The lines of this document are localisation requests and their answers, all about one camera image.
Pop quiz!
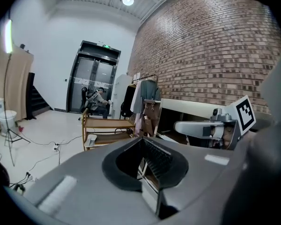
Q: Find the white slipper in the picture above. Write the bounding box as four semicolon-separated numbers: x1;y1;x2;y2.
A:
87;135;98;148

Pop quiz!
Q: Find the black hanging garment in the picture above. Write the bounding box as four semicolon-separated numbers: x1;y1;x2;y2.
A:
120;84;137;118

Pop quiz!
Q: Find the white low table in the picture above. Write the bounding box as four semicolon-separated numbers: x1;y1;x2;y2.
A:
154;98;227;147

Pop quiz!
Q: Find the beige partition panel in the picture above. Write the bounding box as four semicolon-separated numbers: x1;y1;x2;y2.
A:
0;43;35;135

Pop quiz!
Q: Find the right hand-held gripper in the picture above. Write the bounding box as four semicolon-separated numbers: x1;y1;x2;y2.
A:
174;94;257;150

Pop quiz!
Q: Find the black floor cable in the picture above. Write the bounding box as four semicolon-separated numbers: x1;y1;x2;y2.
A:
0;135;85;192

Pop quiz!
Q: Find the pale pink hanging garment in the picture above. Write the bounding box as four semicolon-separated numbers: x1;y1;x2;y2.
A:
130;81;143;135

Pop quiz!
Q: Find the wooden cart shelf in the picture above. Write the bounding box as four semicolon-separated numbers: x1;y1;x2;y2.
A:
81;108;137;151

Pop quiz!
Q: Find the black office chair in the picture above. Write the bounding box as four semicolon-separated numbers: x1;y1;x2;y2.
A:
78;86;94;121

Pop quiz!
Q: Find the black staircase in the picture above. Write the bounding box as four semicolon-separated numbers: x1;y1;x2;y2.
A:
25;72;54;120

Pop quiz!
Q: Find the black clothes rack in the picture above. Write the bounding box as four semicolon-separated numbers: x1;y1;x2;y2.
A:
131;74;159;89

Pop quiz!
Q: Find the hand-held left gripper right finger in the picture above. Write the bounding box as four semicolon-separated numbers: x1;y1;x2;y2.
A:
142;136;189;220

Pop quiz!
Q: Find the white toilet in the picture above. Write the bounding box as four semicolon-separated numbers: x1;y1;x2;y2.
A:
0;98;18;137

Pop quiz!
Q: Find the grey hanging garment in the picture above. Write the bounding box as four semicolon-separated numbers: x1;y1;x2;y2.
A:
133;79;162;114

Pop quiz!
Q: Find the brown bag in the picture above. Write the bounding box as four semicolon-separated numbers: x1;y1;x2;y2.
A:
140;99;160;137

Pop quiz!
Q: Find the person's grey clothing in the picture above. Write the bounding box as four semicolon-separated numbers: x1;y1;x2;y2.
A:
221;55;281;225

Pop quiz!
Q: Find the tube light on black stand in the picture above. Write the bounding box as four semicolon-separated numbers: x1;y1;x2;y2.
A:
2;19;31;166

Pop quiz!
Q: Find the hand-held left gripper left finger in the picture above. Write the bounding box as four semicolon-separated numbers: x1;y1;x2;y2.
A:
102;137;144;192

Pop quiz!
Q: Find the black double glass door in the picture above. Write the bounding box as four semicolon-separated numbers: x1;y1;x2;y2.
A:
66;40;121;114

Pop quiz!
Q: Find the white tall cabinet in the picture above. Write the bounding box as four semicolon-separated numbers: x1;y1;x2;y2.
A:
109;74;133;120

